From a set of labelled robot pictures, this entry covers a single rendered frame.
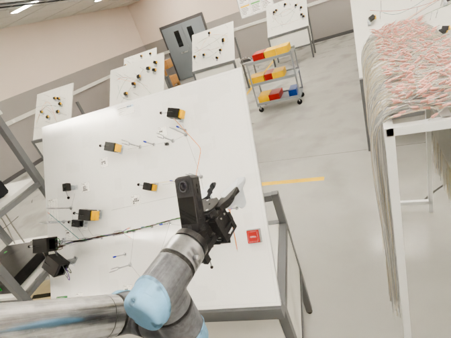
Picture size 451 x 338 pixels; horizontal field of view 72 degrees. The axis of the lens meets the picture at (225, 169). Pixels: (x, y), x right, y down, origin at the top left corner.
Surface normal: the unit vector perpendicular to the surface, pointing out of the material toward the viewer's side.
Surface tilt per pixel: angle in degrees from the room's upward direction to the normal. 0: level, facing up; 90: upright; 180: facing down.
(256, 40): 90
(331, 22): 90
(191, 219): 60
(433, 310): 0
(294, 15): 50
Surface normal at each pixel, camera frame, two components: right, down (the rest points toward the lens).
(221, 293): -0.33, -0.11
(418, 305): -0.31, -0.84
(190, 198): -0.53, 0.04
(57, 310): 0.66, -0.73
